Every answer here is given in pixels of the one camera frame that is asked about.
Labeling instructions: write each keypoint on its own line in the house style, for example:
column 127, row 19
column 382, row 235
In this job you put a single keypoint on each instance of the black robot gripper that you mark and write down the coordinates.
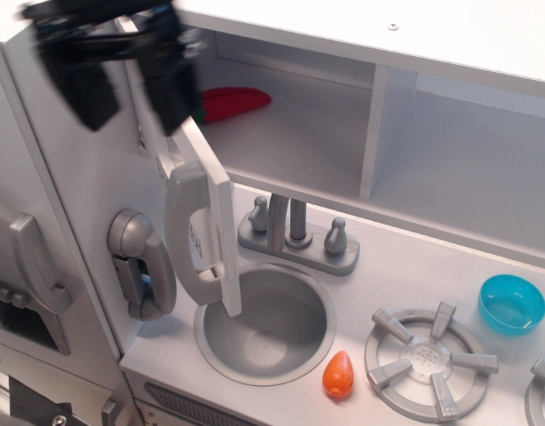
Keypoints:
column 73, row 36

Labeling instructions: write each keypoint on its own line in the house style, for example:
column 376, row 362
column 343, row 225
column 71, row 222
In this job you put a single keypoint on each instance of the white toy microwave door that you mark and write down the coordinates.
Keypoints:
column 198, row 211

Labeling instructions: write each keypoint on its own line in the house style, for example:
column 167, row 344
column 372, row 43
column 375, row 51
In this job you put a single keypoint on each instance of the red felt chili pepper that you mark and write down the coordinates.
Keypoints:
column 223, row 103

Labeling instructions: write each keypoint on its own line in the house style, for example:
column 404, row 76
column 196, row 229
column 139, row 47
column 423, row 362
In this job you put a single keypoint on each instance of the grey toy faucet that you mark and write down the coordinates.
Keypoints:
column 278, row 226

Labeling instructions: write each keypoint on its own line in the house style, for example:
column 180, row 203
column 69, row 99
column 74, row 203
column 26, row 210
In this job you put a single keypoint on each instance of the grey ice dispenser panel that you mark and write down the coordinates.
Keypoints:
column 22, row 315

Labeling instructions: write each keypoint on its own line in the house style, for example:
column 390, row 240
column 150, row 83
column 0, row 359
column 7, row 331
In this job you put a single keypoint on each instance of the white toy kitchen cabinet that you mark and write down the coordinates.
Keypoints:
column 421, row 123

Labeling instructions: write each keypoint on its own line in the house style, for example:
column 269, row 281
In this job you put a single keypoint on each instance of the grey round toy sink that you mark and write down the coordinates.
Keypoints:
column 286, row 328

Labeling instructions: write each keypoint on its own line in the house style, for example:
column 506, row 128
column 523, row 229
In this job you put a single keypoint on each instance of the grey oven control panel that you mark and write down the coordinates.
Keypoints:
column 191, row 409

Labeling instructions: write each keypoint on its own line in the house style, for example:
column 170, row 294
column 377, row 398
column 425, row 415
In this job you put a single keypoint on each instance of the orange toy carrot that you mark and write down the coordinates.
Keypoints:
column 338, row 376

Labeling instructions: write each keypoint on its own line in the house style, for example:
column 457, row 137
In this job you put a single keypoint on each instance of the grey toy stove burner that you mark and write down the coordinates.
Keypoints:
column 426, row 365

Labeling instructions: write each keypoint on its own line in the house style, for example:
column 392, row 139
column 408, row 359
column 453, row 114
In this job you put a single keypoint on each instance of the blue plastic bowl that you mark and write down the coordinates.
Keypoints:
column 511, row 305

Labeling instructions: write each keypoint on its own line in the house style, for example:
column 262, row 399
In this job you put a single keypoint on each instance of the grey toy wall phone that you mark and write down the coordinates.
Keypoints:
column 143, row 266

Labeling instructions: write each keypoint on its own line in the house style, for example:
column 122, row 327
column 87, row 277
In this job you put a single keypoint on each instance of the grey fridge door handle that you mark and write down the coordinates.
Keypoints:
column 36, row 266

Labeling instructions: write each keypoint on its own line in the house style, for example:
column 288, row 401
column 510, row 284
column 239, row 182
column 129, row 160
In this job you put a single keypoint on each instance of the grey lower door handle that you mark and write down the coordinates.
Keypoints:
column 109, row 413

